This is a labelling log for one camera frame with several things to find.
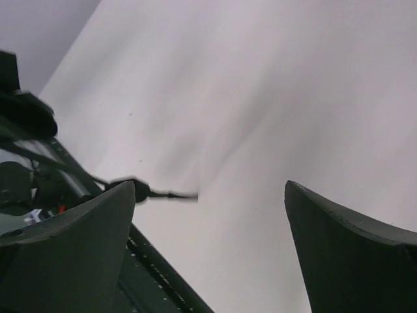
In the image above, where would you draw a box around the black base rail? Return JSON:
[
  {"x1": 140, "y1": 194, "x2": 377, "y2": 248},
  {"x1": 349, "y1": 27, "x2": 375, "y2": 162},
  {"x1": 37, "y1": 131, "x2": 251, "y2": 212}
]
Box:
[{"x1": 48, "y1": 136, "x2": 216, "y2": 313}]

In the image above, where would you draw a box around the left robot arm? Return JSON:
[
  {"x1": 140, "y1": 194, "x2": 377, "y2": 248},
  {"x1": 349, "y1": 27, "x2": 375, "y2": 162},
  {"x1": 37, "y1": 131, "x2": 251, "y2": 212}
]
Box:
[{"x1": 1, "y1": 51, "x2": 102, "y2": 233}]

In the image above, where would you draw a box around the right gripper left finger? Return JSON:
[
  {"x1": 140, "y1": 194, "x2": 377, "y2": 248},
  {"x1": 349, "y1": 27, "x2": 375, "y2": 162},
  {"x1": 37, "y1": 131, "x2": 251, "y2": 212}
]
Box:
[{"x1": 1, "y1": 183, "x2": 135, "y2": 313}]

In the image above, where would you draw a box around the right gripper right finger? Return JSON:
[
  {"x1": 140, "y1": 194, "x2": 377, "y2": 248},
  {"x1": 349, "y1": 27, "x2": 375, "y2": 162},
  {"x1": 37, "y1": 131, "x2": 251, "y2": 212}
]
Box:
[{"x1": 284, "y1": 181, "x2": 416, "y2": 313}]

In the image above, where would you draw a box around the black folding umbrella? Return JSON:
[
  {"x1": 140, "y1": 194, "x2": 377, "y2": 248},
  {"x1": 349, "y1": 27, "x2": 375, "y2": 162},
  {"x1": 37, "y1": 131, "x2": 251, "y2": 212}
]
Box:
[{"x1": 93, "y1": 177, "x2": 199, "y2": 203}]

